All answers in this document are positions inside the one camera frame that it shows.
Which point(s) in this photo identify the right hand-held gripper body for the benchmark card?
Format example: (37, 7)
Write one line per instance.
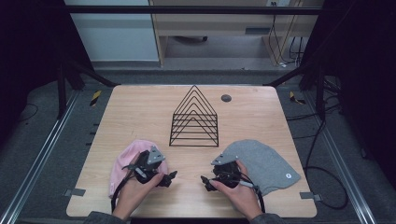
(225, 172)

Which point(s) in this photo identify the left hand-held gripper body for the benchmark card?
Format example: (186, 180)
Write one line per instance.
(146, 168)

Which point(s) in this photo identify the pink knit hat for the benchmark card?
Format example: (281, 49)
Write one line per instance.
(124, 161)

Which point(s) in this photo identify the grey knit hat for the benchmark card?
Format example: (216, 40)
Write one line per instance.
(264, 165)

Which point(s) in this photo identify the person's left hand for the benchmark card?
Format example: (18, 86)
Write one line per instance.
(134, 196)

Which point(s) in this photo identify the person's right hand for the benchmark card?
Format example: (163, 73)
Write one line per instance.
(244, 199)

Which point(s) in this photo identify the grey round table grommet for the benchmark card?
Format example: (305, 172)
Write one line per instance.
(226, 98)

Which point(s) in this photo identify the grey tape piece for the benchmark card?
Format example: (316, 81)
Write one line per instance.
(309, 196)
(74, 192)

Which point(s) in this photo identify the yellow black tape strip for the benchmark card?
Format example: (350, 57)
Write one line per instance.
(295, 98)
(95, 97)

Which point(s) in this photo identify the black metal stand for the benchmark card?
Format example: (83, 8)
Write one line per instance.
(320, 93)
(61, 93)

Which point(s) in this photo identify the white cabinet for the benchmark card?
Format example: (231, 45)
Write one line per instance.
(115, 37)

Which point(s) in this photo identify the light wooden desk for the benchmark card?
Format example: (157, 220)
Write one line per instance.
(211, 26)

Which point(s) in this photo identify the dark curtain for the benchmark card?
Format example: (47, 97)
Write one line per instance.
(364, 62)
(31, 46)

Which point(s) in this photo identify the aluminium floor rail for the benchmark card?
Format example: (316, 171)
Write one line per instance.
(339, 161)
(40, 161)

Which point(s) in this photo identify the black frame crossbar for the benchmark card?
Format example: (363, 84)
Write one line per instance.
(186, 10)

